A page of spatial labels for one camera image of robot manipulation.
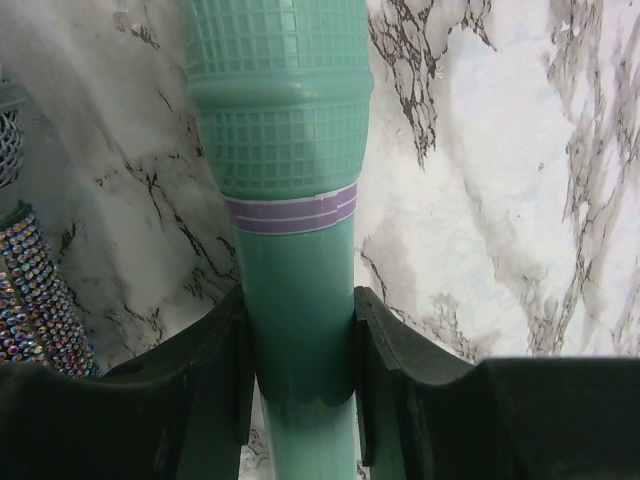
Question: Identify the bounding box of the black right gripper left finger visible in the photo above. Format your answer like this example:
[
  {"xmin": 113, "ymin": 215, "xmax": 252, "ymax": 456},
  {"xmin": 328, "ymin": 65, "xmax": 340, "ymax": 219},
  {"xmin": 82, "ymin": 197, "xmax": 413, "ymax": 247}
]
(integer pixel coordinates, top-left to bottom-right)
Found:
[{"xmin": 1, "ymin": 288, "xmax": 254, "ymax": 480}]

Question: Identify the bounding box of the rhinestone mesh-head microphone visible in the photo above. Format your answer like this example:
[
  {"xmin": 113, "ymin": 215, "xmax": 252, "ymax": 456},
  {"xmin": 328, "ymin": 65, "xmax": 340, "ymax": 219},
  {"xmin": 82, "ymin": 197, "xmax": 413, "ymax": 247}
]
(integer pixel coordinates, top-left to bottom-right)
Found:
[{"xmin": 1, "ymin": 75, "xmax": 100, "ymax": 378}]

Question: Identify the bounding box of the mint green microphone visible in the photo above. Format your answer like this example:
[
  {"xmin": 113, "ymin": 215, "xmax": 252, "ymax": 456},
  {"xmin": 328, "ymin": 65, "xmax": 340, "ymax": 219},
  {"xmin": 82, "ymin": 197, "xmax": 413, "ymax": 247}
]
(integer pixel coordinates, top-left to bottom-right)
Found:
[{"xmin": 183, "ymin": 1, "xmax": 373, "ymax": 479}]

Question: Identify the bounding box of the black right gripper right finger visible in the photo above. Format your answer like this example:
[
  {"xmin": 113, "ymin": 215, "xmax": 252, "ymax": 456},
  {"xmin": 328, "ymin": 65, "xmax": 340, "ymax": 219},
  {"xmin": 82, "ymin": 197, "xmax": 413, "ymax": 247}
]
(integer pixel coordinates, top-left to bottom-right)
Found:
[{"xmin": 355, "ymin": 287, "xmax": 639, "ymax": 479}]

